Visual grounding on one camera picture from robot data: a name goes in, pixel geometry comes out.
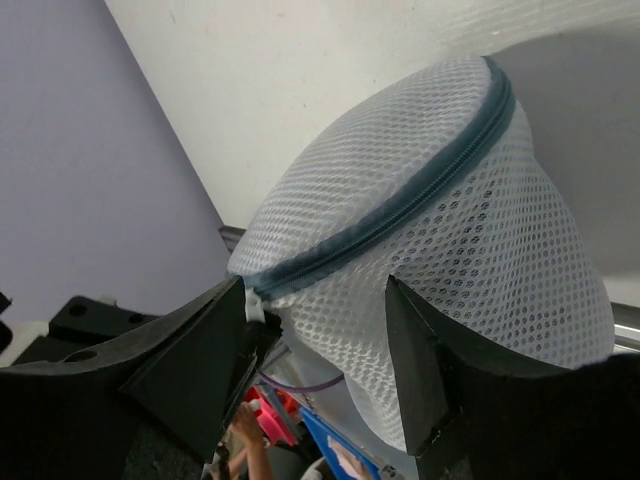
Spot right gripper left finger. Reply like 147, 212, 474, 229
1, 277, 282, 479

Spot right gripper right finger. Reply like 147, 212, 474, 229
385, 278, 639, 479

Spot white mesh laundry bag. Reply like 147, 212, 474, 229
228, 56, 614, 450

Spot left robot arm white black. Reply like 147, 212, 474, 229
1, 296, 156, 367

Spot person hand in background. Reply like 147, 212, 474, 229
230, 402, 264, 448

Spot pink red background objects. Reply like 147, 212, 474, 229
244, 386, 302, 446

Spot blue storage bin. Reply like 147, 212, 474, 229
299, 407, 421, 480

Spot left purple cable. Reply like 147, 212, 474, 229
257, 369, 346, 394

